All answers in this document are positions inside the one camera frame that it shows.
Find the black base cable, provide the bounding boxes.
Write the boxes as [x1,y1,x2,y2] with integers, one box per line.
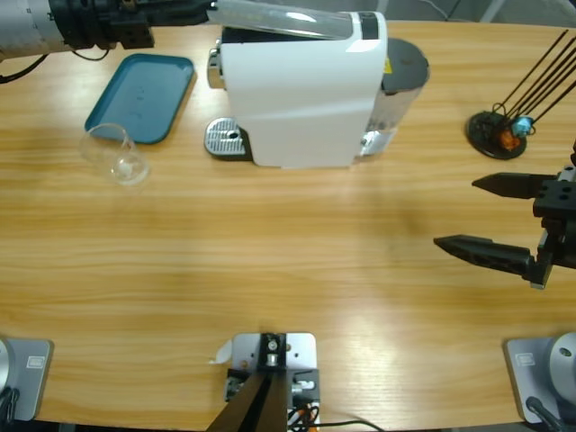
[525,395,563,432]
[0,386,22,424]

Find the grey metal leg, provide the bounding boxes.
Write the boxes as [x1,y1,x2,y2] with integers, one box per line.
[479,0,505,23]

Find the teal plastic tray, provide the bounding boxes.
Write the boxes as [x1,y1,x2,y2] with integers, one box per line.
[84,52,198,146]

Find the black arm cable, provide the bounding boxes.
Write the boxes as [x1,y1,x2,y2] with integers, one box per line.
[0,48,110,86]

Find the water tank with black lid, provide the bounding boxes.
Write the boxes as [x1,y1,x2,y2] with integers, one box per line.
[368,38,431,157]

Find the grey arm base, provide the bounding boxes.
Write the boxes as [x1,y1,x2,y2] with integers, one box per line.
[502,331,576,424]
[0,337,55,422]

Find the clear glass cup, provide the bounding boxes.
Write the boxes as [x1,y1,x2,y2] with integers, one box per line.
[79,123,150,187]

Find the white capsule coffee machine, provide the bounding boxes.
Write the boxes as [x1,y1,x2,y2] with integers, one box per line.
[206,11,389,171]

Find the white mount block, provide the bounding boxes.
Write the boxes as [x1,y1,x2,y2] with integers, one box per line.
[231,331,321,406]

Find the dark camera post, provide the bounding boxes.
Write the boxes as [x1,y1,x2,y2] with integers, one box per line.
[206,332,289,432]

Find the white tape piece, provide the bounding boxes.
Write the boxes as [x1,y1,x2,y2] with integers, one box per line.
[207,339,234,365]

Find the metal drip tray grille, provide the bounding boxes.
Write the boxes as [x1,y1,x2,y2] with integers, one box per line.
[204,116,253,161]

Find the orange wires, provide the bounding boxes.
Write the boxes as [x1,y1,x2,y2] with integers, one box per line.
[287,402,321,427]

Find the black capsule holder with rods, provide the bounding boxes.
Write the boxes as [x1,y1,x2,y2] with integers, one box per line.
[465,29,576,161]

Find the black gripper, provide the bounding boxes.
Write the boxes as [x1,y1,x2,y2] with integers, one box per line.
[47,0,217,50]
[434,173,576,289]

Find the black cable at mount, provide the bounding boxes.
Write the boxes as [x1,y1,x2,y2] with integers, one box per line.
[314,418,383,432]

